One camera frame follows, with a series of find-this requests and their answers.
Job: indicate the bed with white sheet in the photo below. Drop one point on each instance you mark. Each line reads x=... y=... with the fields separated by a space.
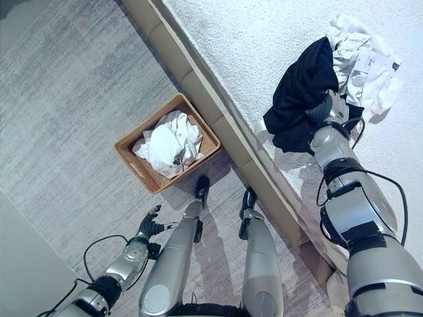
x=281 y=99

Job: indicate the grey striped rug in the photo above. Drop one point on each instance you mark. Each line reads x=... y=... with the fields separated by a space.
x=82 y=132

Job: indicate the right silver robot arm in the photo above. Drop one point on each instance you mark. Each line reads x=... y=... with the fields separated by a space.
x=363 y=231

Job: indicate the black garment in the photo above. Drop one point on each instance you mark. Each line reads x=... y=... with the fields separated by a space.
x=304 y=99

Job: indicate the brown woven basket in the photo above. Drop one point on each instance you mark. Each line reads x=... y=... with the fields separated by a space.
x=165 y=145

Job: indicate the white clothes with print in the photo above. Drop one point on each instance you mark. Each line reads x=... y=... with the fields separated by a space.
x=172 y=145

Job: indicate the white crumpled garment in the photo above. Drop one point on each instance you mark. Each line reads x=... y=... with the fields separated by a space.
x=363 y=62

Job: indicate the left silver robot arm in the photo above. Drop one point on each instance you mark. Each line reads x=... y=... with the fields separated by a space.
x=99 y=284

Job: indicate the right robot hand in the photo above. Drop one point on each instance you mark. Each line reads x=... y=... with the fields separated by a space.
x=325 y=109

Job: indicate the right silver robot leg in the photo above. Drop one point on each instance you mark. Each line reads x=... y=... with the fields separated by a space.
x=259 y=261

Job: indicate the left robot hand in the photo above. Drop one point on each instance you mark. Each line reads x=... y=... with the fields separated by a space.
x=149 y=226

